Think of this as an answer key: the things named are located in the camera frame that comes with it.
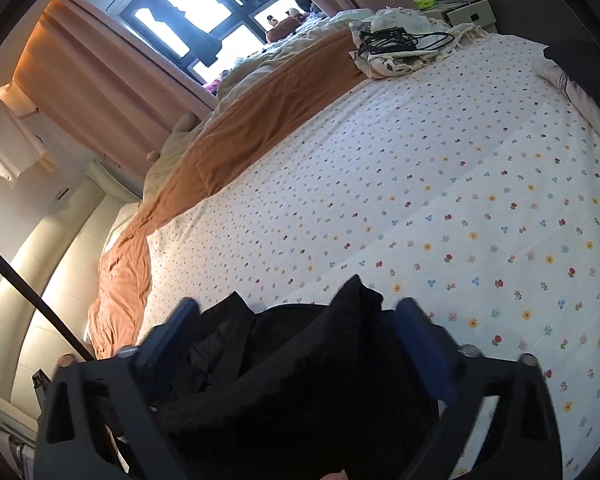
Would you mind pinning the green object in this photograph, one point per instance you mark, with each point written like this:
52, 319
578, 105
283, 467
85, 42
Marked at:
422, 2

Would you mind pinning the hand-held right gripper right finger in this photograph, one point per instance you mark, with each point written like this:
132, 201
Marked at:
425, 345

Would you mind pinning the small dark object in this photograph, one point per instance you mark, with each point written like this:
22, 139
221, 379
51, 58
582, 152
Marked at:
62, 194

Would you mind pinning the hanging white garment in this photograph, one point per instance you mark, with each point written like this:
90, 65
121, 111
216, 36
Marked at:
7, 145

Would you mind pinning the window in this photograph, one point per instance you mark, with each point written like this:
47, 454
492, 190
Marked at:
200, 5

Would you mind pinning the white nightstand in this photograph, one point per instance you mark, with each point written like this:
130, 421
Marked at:
472, 12

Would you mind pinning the black button shirt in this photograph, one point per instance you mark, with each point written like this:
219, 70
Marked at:
300, 400

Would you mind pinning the brown plush toy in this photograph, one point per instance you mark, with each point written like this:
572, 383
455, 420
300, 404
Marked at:
282, 25

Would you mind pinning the white pillow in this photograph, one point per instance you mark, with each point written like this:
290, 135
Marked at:
120, 225

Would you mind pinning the orange blanket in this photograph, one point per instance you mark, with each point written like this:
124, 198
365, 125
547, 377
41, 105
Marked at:
240, 130

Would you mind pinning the bed with dotted sheet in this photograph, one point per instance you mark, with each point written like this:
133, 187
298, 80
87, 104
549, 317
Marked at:
405, 185

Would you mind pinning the cream duvet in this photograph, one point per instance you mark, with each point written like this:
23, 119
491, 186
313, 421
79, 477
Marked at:
280, 55

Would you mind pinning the cream leather headboard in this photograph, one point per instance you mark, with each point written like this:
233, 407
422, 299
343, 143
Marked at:
45, 280

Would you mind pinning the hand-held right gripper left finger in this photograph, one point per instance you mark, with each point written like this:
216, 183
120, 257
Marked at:
172, 340

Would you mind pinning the hanging dark garment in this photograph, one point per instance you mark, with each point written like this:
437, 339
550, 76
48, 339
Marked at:
190, 35

